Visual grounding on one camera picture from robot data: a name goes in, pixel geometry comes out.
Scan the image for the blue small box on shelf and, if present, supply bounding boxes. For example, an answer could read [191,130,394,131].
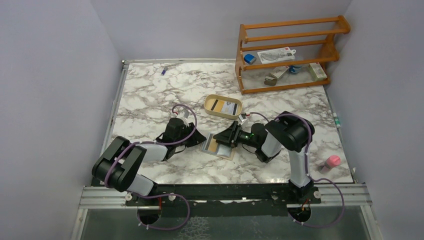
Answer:
[243,54,257,65]

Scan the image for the grey tape dispenser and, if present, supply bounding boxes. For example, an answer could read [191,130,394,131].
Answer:
[264,76,278,86]

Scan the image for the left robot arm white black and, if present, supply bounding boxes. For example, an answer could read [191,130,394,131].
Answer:
[91,117,207,196]

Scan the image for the yellow card in tray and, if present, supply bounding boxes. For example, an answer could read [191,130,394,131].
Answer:
[210,99,225,113]

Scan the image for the beige leather card holder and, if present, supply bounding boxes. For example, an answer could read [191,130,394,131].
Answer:
[199,132,236,160]

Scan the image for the white card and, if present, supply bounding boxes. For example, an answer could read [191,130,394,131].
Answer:
[220,101,239,116]

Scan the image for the white packaged item on shelf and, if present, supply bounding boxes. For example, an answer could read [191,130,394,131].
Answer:
[257,47,296,64]

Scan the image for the wooden orange shelf rack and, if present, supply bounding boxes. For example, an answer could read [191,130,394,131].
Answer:
[235,15,351,95]

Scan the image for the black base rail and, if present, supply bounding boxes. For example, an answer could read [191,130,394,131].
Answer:
[125,183,321,218]

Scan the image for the small blue marker pen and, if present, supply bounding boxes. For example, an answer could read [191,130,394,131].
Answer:
[161,66,168,76]

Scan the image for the cream oval tray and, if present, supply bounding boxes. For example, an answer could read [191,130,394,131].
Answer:
[203,94,243,120]

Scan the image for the blue round container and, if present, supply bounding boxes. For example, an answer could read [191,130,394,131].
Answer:
[288,65,302,74]

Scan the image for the striped card in holder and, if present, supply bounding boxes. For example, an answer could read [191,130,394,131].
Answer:
[200,132,218,154]

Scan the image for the green white tube at edge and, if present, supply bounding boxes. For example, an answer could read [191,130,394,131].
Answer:
[332,112,341,128]

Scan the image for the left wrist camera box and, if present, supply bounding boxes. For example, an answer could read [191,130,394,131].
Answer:
[177,109,190,121]

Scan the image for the pink round object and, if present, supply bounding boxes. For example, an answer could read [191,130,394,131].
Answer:
[318,155,342,174]

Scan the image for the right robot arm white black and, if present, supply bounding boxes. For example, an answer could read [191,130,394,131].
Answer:
[213,111,315,196]

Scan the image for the green white small box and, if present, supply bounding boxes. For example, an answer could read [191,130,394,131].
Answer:
[308,62,328,82]

